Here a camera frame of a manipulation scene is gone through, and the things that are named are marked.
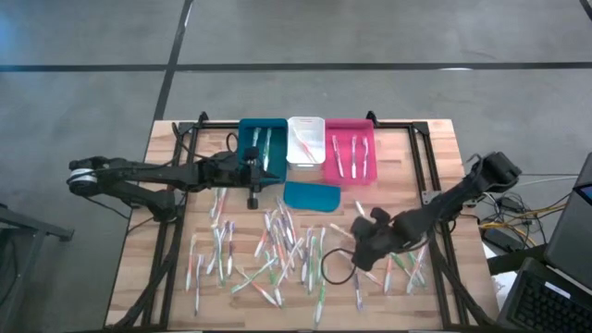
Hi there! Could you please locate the white cable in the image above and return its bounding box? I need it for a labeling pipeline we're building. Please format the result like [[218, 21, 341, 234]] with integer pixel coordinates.
[[517, 175, 592, 191]]

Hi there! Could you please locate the teal bin lid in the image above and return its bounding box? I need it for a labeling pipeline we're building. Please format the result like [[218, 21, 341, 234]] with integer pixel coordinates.
[[282, 180, 342, 213]]

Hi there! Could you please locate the grey laptop lid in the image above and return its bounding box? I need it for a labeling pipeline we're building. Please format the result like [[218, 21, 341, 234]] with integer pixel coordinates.
[[544, 152, 592, 290]]

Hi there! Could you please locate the yellow cable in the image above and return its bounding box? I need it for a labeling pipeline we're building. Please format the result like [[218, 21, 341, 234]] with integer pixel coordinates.
[[478, 205, 569, 231]]

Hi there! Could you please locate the black open laptop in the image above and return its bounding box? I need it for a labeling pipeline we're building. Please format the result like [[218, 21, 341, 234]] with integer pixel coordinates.
[[498, 257, 592, 333]]

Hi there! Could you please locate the black cable adapter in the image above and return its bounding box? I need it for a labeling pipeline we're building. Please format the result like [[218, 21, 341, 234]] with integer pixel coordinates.
[[492, 192, 547, 221]]

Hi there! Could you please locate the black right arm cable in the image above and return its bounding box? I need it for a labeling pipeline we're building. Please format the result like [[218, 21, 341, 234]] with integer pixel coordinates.
[[319, 247, 358, 286]]

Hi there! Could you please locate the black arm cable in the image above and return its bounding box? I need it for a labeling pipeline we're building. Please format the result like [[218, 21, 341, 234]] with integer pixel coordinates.
[[171, 122, 240, 161], [319, 247, 358, 286]]

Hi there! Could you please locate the black power brick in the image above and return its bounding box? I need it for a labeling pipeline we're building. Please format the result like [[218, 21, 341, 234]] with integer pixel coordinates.
[[482, 228, 515, 252]]

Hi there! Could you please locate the white plastic bin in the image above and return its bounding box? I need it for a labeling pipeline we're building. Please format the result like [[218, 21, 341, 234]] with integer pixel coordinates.
[[286, 116, 327, 171]]

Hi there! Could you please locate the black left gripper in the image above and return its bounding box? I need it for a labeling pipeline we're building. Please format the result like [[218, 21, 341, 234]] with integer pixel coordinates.
[[205, 146, 284, 210]]

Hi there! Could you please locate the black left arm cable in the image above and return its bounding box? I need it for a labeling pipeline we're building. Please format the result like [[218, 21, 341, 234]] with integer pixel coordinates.
[[171, 122, 240, 161]]

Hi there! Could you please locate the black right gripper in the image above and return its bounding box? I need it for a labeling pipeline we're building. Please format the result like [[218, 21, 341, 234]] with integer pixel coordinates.
[[351, 207, 429, 246]]

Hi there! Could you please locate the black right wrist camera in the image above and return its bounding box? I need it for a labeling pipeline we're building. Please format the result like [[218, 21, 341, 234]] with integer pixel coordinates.
[[351, 238, 388, 273]]

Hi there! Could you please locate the grey side table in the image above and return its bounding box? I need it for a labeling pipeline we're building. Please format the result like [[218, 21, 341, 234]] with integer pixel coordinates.
[[0, 203, 75, 333]]

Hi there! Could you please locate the pink plastic bin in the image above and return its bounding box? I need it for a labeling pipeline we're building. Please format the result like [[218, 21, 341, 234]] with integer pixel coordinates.
[[323, 117, 378, 186]]

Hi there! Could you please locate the black aluminium table frame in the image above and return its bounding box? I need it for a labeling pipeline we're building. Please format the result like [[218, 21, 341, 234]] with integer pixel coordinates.
[[110, 110, 491, 330]]

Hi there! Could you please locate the teal plastic bin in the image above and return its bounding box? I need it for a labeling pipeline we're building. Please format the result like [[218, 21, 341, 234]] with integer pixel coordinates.
[[237, 117, 289, 185]]

